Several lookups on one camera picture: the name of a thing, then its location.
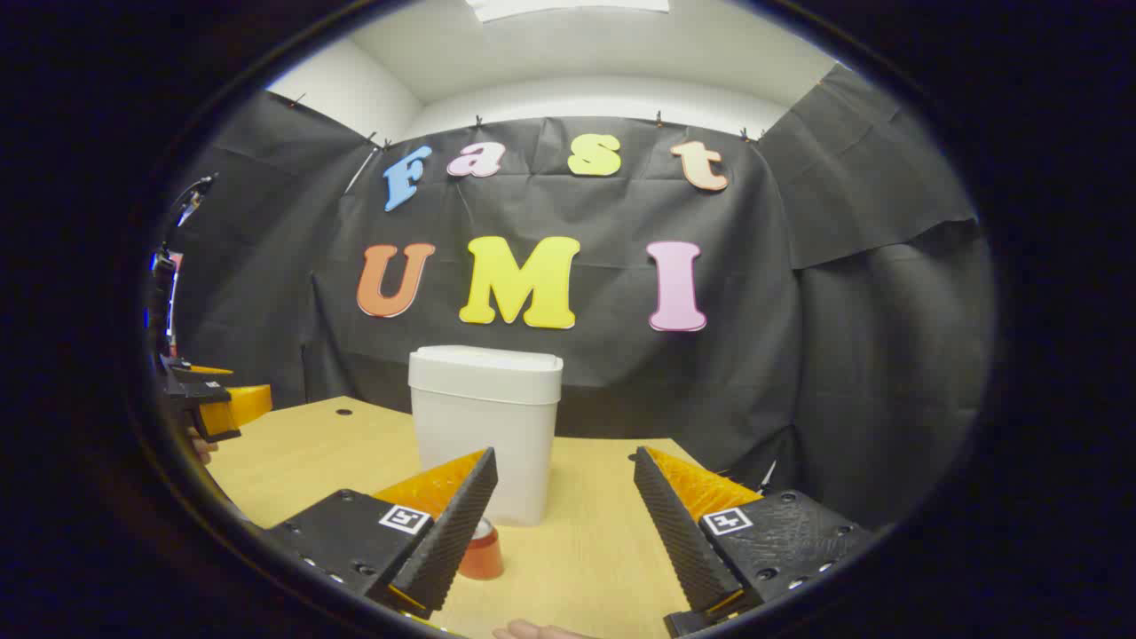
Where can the wooden desktop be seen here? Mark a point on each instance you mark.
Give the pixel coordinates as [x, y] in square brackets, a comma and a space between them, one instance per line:
[586, 550]

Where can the white desktop garbage bin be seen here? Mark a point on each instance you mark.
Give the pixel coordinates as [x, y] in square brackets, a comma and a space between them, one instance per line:
[484, 426]

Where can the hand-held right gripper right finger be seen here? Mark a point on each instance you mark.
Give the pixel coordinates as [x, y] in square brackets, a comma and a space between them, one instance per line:
[674, 541]

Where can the black backdrop cloth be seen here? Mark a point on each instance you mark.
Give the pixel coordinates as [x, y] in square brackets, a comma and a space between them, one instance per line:
[710, 355]

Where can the ceiling light panel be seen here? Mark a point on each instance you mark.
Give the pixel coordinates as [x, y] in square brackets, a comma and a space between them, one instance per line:
[568, 7]

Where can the red pop can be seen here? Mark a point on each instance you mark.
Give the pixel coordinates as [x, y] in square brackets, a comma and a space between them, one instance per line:
[484, 555]

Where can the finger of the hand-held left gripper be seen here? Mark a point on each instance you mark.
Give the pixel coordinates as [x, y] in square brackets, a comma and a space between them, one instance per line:
[202, 397]
[177, 368]

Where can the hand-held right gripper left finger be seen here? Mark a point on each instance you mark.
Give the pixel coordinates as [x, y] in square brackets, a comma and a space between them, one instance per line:
[453, 541]

